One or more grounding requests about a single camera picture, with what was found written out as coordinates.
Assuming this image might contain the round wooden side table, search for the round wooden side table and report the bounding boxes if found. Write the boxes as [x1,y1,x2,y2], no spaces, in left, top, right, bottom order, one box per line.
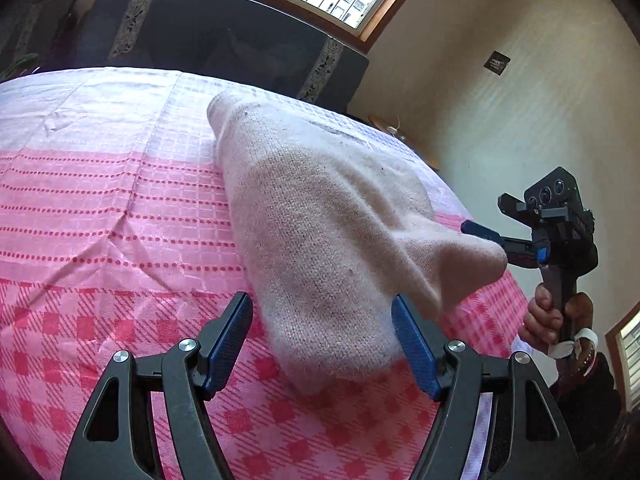
[368,114,440,172]

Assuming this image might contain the dark headboard with carved panels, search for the dark headboard with carved panels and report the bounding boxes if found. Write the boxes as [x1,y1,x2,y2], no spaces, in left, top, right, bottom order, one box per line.
[46,0,369,113]

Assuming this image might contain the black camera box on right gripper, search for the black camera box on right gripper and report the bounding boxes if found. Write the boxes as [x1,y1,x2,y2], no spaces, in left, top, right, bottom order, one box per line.
[524,167,582,209]

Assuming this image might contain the beige knitted sweater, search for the beige knitted sweater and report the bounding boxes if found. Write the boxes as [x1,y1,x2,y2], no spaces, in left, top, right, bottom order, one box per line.
[207,92,506,394]

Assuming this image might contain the right hand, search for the right hand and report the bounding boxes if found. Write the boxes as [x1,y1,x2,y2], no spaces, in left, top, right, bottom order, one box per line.
[518,283,593,353]

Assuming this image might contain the right forearm dark sleeve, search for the right forearm dark sleeve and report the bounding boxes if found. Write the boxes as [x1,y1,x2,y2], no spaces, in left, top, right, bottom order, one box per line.
[550,354,639,479]

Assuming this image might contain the pink and lilac bedspread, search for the pink and lilac bedspread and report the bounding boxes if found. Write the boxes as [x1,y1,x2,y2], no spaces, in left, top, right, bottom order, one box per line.
[0,65,532,480]

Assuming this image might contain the small side window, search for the small side window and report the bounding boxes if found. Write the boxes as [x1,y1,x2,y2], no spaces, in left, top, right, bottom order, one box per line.
[605,304,640,412]

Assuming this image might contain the dark wall switch plate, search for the dark wall switch plate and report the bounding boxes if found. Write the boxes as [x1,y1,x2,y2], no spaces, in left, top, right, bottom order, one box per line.
[484,51,511,76]

